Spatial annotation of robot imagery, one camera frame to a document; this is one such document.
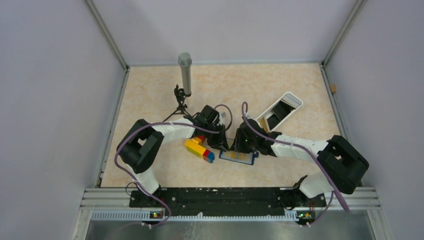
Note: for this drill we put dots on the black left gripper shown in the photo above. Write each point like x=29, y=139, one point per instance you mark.
x=220, y=141

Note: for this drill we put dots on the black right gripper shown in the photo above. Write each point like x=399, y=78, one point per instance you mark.
x=237, y=145

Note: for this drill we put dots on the dark blue card holder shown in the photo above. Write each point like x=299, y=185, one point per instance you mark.
x=255, y=154

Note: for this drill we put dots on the gold striped credit card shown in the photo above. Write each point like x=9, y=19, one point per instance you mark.
x=231, y=154

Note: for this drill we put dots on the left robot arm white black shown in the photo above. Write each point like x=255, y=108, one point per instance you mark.
x=140, y=146

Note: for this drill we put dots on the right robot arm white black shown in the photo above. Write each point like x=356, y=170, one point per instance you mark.
x=341, y=166

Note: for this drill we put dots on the black card in tray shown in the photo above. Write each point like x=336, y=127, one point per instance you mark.
x=278, y=113

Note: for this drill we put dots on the white card tray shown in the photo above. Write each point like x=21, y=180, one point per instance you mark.
x=288, y=98

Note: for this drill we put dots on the red blue toy brick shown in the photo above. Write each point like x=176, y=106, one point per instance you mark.
x=208, y=156

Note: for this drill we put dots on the red yellow toy brick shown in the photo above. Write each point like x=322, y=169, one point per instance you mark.
x=199, y=140

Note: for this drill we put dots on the yellow green toy brick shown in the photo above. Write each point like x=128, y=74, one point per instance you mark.
x=195, y=148

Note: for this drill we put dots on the black mini tripod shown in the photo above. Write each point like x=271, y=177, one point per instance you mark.
x=182, y=107

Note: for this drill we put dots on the grey microphone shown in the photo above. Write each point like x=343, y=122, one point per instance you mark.
x=185, y=63

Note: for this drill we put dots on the small brown cork piece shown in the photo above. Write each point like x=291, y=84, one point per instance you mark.
x=332, y=88

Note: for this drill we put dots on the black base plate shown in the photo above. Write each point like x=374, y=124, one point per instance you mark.
x=226, y=201

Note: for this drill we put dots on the aluminium frame rail right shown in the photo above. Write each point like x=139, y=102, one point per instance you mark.
x=332, y=68

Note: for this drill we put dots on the aluminium frame rail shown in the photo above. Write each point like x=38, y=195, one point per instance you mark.
x=113, y=70
x=332, y=68

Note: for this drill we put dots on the aluminium frame rail left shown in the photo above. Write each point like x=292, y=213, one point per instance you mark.
x=113, y=70

